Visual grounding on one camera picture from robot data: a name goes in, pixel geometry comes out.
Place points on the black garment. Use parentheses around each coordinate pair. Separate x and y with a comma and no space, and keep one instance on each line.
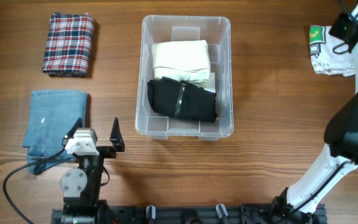
(181,100)

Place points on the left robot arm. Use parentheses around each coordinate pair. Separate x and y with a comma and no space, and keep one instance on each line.
(81,186)

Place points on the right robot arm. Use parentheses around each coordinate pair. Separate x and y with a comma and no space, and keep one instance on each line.
(339,156)

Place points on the blue denim jeans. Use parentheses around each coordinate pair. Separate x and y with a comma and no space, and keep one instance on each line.
(52,114)

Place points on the cream white cloth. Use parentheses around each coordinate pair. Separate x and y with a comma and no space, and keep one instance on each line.
(186,61)

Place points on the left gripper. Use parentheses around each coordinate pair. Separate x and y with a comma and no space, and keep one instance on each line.
(110,152)

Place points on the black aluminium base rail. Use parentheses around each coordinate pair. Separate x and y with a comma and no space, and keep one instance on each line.
(244,214)

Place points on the white printed t-shirt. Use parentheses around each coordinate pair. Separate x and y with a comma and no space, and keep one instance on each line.
(327,55)

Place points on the clear plastic storage bin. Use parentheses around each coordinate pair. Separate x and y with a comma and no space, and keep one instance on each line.
(217,32)

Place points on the red plaid shirt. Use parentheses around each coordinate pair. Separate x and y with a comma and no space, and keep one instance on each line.
(68,45)

